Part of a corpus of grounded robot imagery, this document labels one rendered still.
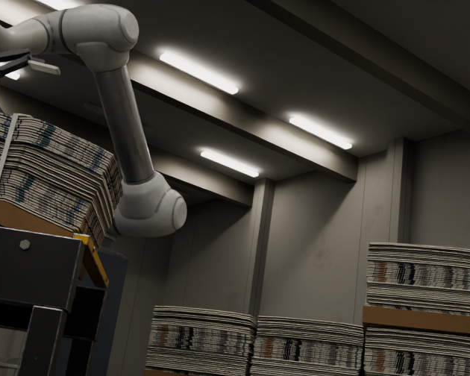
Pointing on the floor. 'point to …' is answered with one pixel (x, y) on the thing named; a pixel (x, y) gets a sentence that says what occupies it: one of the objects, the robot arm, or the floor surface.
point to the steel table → (3, 362)
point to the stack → (301, 348)
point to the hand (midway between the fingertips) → (45, 97)
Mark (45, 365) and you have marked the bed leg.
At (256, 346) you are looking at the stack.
